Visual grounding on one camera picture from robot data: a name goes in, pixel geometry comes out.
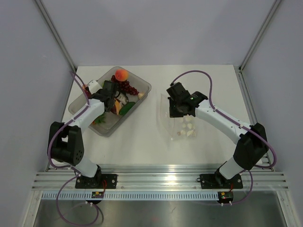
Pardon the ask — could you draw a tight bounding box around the clear zip top bag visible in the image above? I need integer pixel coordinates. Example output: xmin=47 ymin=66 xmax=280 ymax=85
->
xmin=157 ymin=93 xmax=197 ymax=141

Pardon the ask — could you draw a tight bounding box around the clear plastic food bin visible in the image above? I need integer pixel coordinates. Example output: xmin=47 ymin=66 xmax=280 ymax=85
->
xmin=68 ymin=67 xmax=152 ymax=138

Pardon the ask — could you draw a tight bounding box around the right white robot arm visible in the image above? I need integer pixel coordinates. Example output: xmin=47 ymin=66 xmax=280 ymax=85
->
xmin=167 ymin=82 xmax=268 ymax=189

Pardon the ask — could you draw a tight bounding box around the aluminium frame post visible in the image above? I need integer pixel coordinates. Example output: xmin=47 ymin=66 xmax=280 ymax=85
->
xmin=239 ymin=0 xmax=283 ymax=73
xmin=34 ymin=0 xmax=77 ymax=72

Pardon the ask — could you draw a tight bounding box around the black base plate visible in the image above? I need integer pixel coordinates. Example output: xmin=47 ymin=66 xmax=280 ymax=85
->
xmin=75 ymin=174 xmax=117 ymax=189
xmin=196 ymin=174 xmax=243 ymax=189

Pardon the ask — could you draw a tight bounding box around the dark red grape bunch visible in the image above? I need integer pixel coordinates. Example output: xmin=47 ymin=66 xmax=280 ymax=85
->
xmin=111 ymin=75 xmax=139 ymax=96

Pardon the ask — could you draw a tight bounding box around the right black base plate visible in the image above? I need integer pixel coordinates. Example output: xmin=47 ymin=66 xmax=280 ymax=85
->
xmin=196 ymin=174 xmax=243 ymax=189

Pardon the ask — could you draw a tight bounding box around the red orange meat slab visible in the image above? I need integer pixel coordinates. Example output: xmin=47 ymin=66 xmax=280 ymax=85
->
xmin=111 ymin=99 xmax=122 ymax=115

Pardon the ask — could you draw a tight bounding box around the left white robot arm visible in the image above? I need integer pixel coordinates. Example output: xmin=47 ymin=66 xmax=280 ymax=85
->
xmin=47 ymin=80 xmax=118 ymax=188

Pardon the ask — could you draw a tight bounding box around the right aluminium frame post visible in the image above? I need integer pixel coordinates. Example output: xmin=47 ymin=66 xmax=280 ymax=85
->
xmin=239 ymin=0 xmax=283 ymax=73

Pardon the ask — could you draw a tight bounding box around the aluminium mounting rail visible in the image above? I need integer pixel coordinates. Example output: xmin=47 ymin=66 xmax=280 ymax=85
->
xmin=32 ymin=165 xmax=289 ymax=191

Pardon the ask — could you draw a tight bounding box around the left aluminium frame post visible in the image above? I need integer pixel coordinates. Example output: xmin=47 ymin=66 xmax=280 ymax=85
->
xmin=34 ymin=0 xmax=77 ymax=72

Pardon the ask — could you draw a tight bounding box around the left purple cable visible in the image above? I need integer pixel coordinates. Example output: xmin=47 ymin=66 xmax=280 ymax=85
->
xmin=46 ymin=70 xmax=105 ymax=225

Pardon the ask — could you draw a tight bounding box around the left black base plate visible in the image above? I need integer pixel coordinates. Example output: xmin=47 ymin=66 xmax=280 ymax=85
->
xmin=75 ymin=174 xmax=117 ymax=189

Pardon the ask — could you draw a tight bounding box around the white garlic clove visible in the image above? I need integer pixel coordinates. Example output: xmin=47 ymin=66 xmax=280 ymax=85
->
xmin=138 ymin=93 xmax=144 ymax=99

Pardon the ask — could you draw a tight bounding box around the silver grey fish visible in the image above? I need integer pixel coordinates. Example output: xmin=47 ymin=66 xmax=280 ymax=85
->
xmin=115 ymin=91 xmax=129 ymax=105

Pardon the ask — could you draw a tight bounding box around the green cucumber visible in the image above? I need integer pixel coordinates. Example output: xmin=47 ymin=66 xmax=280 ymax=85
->
xmin=118 ymin=102 xmax=135 ymax=116

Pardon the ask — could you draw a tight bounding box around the orange peach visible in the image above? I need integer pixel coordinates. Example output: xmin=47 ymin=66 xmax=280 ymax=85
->
xmin=115 ymin=69 xmax=129 ymax=82

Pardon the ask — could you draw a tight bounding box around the white slotted cable duct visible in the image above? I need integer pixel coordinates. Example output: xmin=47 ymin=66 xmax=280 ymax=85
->
xmin=42 ymin=191 xmax=219 ymax=201

